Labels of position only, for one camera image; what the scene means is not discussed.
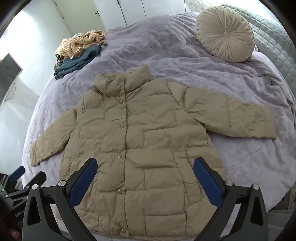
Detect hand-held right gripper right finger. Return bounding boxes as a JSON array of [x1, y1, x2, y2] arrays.
[[193, 158, 269, 241]]

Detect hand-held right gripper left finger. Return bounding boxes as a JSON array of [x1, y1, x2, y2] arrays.
[[22, 158, 98, 241]]

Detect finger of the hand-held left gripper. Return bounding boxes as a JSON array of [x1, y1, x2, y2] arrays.
[[9, 166, 26, 184], [22, 171, 47, 189]]

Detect beige puffer jacket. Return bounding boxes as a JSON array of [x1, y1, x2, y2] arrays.
[[30, 64, 277, 238]]

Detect grey monitor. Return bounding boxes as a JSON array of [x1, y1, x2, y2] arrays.
[[0, 53, 23, 102]]

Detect dark teal garment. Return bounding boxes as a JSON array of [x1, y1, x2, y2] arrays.
[[54, 44, 102, 80]]

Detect lilac fluffy blanket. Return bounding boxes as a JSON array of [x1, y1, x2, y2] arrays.
[[21, 12, 296, 241]]

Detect striped beige cloth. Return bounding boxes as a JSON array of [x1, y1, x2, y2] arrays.
[[54, 30, 106, 59]]

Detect round beige pleated cushion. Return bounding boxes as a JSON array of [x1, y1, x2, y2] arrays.
[[196, 6, 255, 63]]

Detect grey quilted headboard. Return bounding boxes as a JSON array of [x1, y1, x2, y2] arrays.
[[221, 3, 296, 92]]

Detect white wardrobe doors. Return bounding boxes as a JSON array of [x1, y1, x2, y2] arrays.
[[93, 0, 192, 31]]

